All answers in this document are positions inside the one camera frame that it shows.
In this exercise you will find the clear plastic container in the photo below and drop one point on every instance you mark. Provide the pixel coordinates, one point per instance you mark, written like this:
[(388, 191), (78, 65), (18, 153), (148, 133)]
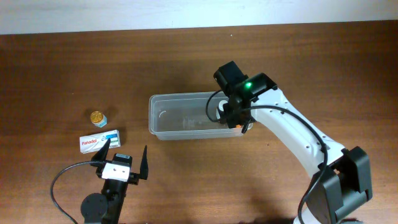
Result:
[(181, 116)]

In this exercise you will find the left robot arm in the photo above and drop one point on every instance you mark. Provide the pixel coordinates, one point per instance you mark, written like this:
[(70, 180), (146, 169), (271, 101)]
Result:
[(106, 206)]

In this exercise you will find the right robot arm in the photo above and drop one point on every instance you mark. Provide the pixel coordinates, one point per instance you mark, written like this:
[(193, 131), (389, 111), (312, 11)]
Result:
[(340, 178)]

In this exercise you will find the white Panadol box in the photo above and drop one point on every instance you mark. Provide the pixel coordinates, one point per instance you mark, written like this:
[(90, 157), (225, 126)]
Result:
[(94, 142)]

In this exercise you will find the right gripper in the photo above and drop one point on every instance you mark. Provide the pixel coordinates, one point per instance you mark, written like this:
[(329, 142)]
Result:
[(233, 119)]

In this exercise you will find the dark brown medicine bottle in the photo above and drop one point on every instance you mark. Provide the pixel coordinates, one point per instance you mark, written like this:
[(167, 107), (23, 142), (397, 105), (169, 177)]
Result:
[(221, 114)]

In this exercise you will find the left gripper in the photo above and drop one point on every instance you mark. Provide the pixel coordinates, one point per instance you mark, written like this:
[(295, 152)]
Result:
[(134, 178)]

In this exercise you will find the small gold-lid jar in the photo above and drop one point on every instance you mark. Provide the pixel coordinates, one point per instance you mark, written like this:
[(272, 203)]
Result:
[(98, 119)]

